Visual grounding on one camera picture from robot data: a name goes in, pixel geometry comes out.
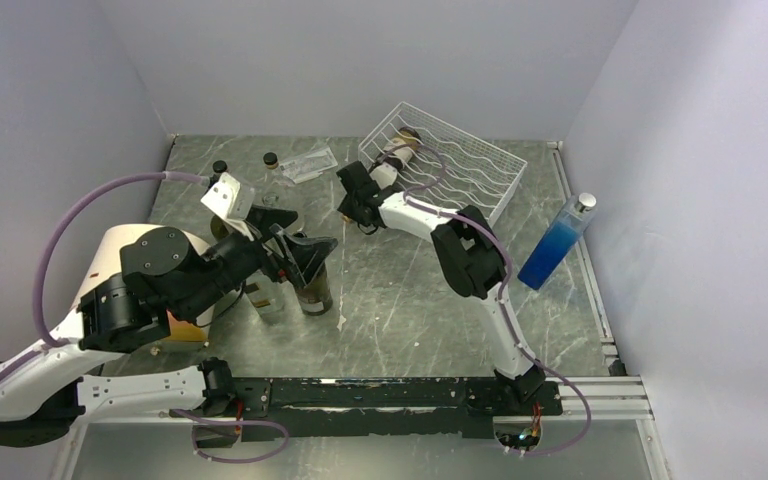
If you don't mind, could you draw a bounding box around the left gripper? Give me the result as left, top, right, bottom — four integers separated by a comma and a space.
180, 203, 340, 319

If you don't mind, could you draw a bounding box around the clear bottle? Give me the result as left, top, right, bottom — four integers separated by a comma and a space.
261, 180, 295, 210

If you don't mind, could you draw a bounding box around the gold capped wine bottle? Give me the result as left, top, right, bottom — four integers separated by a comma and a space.
366, 127, 422, 211

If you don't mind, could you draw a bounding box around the brown label bottle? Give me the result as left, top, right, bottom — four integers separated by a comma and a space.
244, 272, 285, 325

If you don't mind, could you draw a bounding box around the silver capped dark bottle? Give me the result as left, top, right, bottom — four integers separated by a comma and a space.
292, 232, 333, 316

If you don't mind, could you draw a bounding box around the blue label water bottle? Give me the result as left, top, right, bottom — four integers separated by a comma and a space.
517, 193, 597, 290

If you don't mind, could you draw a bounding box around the dark green wine bottle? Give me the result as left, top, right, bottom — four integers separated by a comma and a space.
209, 215, 231, 241

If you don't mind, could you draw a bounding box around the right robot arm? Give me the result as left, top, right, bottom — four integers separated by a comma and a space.
337, 161, 546, 414

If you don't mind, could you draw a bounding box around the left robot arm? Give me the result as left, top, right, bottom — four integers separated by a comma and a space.
0, 207, 337, 448

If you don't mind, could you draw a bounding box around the cream cylinder roll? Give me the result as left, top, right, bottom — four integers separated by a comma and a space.
75, 224, 218, 354

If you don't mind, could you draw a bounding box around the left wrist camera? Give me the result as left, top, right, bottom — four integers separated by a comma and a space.
200, 173, 256, 225

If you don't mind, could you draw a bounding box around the white wire wine rack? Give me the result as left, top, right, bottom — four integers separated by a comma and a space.
358, 102, 527, 225

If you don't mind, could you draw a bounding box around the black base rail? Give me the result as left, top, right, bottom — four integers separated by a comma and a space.
125, 376, 650, 442

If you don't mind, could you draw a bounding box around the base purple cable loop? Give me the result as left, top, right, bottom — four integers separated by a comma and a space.
171, 407, 293, 464

